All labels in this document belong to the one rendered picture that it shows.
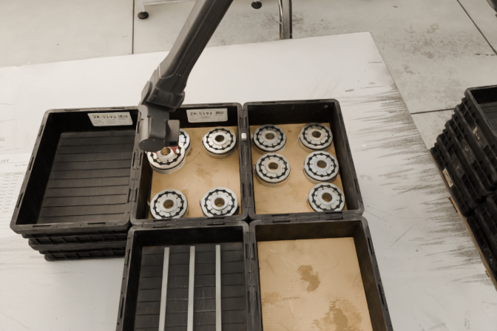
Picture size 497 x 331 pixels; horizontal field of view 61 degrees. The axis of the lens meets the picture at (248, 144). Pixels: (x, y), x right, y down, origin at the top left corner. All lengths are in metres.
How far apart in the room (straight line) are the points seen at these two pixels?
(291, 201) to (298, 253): 0.15
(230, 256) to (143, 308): 0.25
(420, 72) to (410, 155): 1.43
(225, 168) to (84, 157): 0.44
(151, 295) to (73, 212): 0.34
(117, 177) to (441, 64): 2.30
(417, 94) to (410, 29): 0.63
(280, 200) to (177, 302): 0.39
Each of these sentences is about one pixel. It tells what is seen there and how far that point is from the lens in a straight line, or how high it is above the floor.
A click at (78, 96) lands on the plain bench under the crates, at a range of 1.75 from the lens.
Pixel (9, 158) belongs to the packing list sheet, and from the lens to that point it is 1.66.
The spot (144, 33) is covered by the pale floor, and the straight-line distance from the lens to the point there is 3.09.
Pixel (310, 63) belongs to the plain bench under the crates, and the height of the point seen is 0.70.
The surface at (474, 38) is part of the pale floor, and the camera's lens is 3.35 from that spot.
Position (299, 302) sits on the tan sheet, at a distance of 1.11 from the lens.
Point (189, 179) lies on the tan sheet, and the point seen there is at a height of 0.83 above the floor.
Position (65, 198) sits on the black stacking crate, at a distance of 1.32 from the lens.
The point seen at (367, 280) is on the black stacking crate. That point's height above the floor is 0.87.
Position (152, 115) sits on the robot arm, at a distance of 0.96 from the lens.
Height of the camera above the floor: 1.89
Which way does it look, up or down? 54 degrees down
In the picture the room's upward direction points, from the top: straight up
